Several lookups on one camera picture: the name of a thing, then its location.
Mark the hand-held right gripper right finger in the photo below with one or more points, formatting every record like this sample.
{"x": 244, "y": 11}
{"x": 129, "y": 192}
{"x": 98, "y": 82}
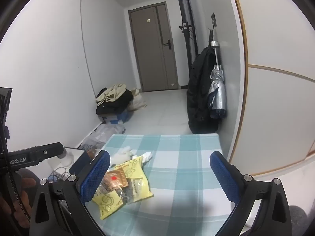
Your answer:
{"x": 224, "y": 177}

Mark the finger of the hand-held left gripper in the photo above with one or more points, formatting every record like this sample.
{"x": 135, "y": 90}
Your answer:
{"x": 50, "y": 150}

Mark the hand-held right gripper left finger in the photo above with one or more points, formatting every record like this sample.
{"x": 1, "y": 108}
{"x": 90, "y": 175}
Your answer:
{"x": 96, "y": 177}

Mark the orange snack wrapper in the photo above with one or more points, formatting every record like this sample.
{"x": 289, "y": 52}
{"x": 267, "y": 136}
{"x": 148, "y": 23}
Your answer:
{"x": 117, "y": 179}

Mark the small yellow snack packet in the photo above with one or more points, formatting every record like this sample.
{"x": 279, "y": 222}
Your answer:
{"x": 107, "y": 204}

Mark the thick white foam block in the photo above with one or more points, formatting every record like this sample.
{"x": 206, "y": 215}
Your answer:
{"x": 119, "y": 159}

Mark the large yellow snack packet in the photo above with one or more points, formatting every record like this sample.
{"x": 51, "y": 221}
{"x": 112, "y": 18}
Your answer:
{"x": 137, "y": 177}

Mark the person's left hand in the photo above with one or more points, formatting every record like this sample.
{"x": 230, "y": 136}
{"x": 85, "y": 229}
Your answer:
{"x": 25, "y": 184}

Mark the white plastic cup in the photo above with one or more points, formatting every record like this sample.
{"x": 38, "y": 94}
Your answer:
{"x": 66, "y": 158}

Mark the teal checked tablecloth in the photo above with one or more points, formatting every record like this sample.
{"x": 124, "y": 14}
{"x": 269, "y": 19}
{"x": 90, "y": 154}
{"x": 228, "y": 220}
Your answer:
{"x": 182, "y": 177}

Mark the grey plastic parcel bag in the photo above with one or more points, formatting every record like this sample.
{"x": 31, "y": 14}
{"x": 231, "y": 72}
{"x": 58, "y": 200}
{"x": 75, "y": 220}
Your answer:
{"x": 105, "y": 134}

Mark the crumpled white tissue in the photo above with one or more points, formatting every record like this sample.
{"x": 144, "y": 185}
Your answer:
{"x": 147, "y": 157}

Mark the blue cardboard box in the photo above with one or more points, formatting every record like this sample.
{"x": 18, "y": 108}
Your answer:
{"x": 114, "y": 118}

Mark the pile of clothes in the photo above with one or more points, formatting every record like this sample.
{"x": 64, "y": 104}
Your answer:
{"x": 115, "y": 103}

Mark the beige garment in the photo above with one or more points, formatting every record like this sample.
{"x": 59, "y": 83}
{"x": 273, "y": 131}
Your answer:
{"x": 112, "y": 93}

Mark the silver folded umbrella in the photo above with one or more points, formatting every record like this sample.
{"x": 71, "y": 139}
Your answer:
{"x": 217, "y": 91}

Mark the white cloth bag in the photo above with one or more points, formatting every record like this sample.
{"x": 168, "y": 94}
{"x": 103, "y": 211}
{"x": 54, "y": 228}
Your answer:
{"x": 137, "y": 100}

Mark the black backpack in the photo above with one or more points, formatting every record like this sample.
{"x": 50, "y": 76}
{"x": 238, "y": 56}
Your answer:
{"x": 196, "y": 91}

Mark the white wardrobe with gold trim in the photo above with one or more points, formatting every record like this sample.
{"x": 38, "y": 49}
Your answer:
{"x": 278, "y": 78}

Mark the brown room door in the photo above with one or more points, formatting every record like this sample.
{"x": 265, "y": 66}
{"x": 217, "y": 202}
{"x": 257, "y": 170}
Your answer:
{"x": 147, "y": 54}

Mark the black framed glass door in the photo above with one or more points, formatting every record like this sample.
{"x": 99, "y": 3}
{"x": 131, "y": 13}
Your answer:
{"x": 185, "y": 12}

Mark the metal wall hook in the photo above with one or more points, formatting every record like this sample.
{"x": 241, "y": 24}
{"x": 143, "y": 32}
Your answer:
{"x": 213, "y": 21}

